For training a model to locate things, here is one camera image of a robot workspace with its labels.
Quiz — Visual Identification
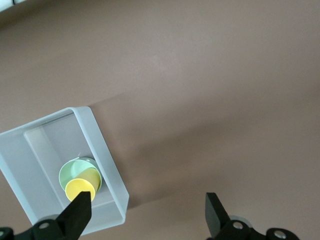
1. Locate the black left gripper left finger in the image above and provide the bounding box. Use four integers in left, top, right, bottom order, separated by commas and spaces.
0, 191, 93, 240

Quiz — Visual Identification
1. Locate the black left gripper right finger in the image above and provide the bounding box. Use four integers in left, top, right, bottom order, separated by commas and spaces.
205, 192, 301, 240

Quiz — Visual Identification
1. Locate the yellow plastic cup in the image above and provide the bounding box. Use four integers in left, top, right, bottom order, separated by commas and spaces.
65, 167, 100, 203

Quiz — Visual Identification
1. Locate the clear plastic bin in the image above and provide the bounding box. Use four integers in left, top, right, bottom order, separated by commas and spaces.
0, 106, 131, 237

